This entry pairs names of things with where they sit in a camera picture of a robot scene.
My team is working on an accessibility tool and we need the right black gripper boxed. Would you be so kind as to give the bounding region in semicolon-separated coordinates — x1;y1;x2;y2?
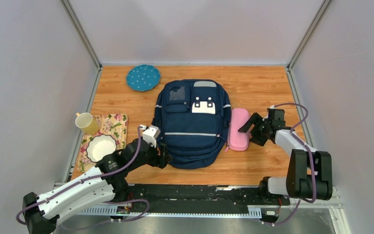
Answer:
237;113;270;146

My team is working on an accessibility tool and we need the pink cartoon pencil case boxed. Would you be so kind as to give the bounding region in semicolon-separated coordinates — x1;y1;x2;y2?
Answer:
224;108;251;153

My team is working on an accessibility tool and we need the navy blue backpack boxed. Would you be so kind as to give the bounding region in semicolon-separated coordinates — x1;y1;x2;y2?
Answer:
152;79;231;170

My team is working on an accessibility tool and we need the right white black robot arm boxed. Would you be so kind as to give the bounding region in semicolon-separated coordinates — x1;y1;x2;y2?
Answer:
238;108;333;204

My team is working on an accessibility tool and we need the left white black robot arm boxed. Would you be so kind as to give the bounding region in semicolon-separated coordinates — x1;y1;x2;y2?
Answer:
16;138;172;234

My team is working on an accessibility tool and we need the floral placemat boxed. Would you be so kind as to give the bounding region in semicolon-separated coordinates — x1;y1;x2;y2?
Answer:
75;114;128;173

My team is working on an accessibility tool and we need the white scalloped bowl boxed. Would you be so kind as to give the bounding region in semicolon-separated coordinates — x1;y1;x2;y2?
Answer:
86;135;117;163

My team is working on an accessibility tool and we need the yellow mug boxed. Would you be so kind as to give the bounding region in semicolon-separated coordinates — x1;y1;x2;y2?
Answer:
75;113;99;135

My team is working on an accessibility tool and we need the teal polka dot plate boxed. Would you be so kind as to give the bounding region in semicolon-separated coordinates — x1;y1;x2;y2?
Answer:
126;64;161;92

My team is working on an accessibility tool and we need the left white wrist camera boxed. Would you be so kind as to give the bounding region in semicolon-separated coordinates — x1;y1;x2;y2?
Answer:
139;125;161;148

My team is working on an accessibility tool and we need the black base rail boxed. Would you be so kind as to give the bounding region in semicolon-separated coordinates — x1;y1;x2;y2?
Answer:
113;184;290;214

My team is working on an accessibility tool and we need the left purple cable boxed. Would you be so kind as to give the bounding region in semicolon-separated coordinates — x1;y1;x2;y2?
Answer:
15;125;150;227

